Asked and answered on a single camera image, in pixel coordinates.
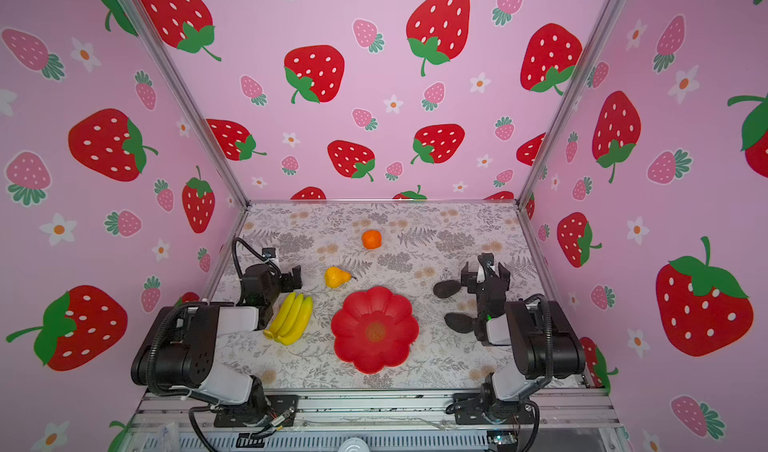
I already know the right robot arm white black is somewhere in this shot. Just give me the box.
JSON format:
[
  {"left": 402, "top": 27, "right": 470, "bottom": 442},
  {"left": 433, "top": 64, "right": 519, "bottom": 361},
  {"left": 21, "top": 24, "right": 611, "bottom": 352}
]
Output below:
[{"left": 446, "top": 253, "right": 586, "bottom": 423}]

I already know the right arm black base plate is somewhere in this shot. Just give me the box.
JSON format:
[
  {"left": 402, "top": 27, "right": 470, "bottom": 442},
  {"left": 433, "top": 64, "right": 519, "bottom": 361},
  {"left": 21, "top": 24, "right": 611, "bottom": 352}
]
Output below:
[{"left": 446, "top": 391, "right": 535, "bottom": 425}]

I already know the yellow fake pear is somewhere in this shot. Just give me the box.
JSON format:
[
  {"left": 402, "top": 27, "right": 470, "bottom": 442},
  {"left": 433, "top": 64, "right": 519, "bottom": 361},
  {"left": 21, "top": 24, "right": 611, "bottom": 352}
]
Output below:
[{"left": 324, "top": 266, "right": 354, "bottom": 289}]

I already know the aluminium rail base frame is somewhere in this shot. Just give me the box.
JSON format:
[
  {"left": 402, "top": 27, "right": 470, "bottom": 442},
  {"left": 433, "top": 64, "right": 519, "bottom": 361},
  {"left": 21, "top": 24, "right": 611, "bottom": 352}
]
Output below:
[{"left": 112, "top": 388, "right": 633, "bottom": 451}]

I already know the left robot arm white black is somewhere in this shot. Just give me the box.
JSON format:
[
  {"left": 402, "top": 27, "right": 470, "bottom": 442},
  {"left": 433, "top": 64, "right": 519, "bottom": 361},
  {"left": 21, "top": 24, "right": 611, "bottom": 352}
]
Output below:
[{"left": 130, "top": 237, "right": 303, "bottom": 427}]

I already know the yellow fake banana bunch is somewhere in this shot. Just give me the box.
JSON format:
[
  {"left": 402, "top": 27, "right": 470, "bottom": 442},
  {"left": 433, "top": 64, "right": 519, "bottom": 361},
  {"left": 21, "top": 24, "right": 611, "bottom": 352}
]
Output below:
[{"left": 264, "top": 292, "right": 314, "bottom": 346}]

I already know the red flower-shaped fruit bowl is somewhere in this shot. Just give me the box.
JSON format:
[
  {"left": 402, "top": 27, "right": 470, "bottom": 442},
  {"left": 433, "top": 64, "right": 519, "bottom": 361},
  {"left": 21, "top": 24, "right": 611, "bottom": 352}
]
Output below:
[{"left": 331, "top": 286, "right": 420, "bottom": 375}]

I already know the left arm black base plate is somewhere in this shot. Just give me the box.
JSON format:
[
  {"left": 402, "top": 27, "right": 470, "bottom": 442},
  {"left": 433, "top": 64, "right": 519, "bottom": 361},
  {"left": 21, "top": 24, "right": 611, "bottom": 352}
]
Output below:
[{"left": 214, "top": 394, "right": 299, "bottom": 428}]

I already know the dark fake avocado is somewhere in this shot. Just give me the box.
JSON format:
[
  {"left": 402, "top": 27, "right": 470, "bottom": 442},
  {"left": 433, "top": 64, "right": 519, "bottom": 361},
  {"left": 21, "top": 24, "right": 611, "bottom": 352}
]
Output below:
[
  {"left": 433, "top": 280, "right": 463, "bottom": 300},
  {"left": 444, "top": 313, "right": 476, "bottom": 334}
]

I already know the white round lamp bottom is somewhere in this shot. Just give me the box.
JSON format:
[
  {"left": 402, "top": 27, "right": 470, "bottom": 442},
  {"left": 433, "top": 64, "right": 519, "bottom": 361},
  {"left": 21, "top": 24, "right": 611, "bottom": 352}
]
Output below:
[{"left": 338, "top": 437, "right": 370, "bottom": 452}]

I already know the floral patterned table mat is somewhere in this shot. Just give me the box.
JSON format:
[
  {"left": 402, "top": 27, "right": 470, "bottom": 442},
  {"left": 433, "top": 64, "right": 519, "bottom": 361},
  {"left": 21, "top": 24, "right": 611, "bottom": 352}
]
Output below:
[{"left": 216, "top": 201, "right": 542, "bottom": 389}]

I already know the orange fake orange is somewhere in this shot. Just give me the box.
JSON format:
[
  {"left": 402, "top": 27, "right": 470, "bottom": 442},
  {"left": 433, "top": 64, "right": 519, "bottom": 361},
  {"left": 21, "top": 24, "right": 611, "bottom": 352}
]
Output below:
[{"left": 361, "top": 230, "right": 383, "bottom": 250}]

